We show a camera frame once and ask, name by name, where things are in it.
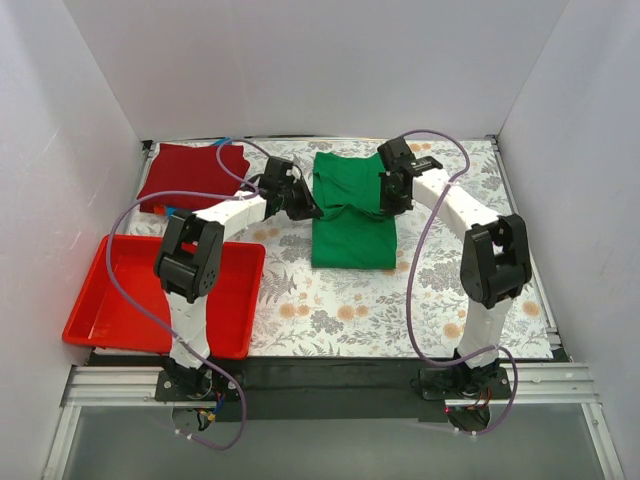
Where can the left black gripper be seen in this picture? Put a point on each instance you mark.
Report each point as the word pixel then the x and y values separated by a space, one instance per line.
pixel 296 201

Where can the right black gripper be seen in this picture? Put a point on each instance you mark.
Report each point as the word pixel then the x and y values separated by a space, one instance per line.
pixel 393 191

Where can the green t shirt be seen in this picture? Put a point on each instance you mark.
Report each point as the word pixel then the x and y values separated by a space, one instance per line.
pixel 353 233

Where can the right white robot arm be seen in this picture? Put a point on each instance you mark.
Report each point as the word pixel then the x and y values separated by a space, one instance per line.
pixel 494 268

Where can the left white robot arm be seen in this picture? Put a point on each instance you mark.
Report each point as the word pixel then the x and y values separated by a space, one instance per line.
pixel 189 260

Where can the folded dark red t shirt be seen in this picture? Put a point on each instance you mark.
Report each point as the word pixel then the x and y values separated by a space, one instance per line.
pixel 158 179

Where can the folded blue t shirt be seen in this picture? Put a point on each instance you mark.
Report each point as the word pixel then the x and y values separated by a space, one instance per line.
pixel 220 142

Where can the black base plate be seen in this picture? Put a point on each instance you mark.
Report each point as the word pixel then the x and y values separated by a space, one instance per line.
pixel 270 388

